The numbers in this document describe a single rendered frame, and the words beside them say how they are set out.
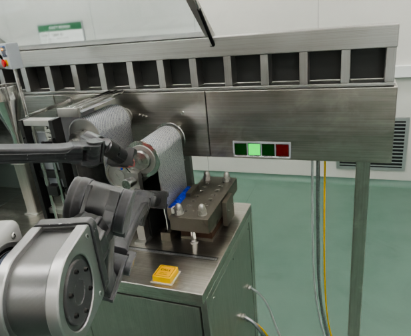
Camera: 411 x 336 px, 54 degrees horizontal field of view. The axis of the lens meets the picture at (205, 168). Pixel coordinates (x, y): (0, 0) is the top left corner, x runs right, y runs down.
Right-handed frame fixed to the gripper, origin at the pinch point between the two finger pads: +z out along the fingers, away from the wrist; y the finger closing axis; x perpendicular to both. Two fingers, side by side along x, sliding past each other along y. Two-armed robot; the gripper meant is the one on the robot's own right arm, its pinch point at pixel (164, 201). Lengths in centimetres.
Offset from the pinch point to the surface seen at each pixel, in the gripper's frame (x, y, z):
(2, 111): 33, -76, -15
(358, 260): -19, 74, 65
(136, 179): 6.9, -7.8, -10.3
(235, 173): 44, -53, 279
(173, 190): 4.8, 0.2, 6.6
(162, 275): -26.2, 10.3, -16.9
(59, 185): 2.4, -37.6, -17.9
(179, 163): 16.8, 0.3, 10.0
